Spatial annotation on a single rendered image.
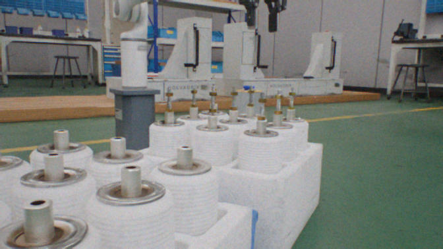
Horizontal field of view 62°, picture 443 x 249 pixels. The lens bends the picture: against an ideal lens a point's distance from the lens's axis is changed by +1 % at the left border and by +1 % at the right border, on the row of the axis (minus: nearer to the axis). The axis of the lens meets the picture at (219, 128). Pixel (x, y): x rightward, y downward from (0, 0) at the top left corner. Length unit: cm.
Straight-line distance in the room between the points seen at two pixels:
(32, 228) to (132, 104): 103
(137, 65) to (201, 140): 62
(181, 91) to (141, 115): 181
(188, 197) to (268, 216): 30
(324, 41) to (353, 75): 220
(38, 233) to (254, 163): 51
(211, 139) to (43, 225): 52
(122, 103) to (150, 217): 99
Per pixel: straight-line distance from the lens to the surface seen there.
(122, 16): 137
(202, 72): 333
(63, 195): 46
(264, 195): 74
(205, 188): 49
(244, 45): 360
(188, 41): 335
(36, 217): 33
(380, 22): 650
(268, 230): 76
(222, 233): 49
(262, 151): 75
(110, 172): 55
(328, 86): 441
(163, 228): 41
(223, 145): 81
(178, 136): 86
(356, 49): 668
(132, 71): 136
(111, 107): 284
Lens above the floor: 40
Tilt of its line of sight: 10 degrees down
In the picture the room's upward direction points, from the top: 1 degrees clockwise
